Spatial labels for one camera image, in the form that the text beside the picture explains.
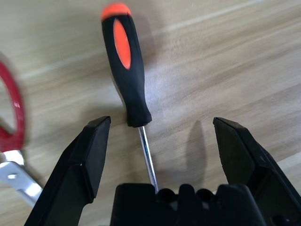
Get orange black screwdriver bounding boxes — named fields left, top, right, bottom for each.
left=100, top=2, right=159, bottom=191

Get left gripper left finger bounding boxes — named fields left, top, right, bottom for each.
left=23, top=116, right=111, bottom=226

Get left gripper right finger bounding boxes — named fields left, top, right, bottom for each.
left=213, top=117, right=301, bottom=226

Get red handled scissors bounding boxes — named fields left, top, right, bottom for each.
left=0, top=53, right=44, bottom=208

